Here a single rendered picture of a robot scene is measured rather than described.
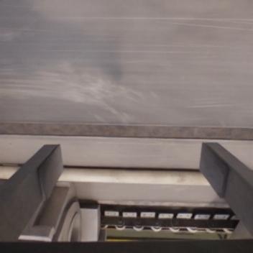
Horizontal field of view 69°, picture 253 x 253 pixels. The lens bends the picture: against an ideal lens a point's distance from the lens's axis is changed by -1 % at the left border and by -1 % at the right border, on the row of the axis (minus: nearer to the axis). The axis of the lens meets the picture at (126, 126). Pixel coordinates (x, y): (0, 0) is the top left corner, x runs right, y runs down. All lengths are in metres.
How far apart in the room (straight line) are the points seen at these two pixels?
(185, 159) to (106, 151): 0.19
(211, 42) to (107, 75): 0.16
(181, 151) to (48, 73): 0.32
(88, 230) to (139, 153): 0.32
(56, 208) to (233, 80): 0.45
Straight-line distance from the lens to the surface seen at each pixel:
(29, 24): 0.32
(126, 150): 0.43
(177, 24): 0.30
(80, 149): 0.45
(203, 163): 0.17
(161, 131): 0.40
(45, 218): 0.49
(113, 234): 2.89
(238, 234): 0.78
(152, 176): 0.47
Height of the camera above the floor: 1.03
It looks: 48 degrees down
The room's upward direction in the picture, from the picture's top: 177 degrees counter-clockwise
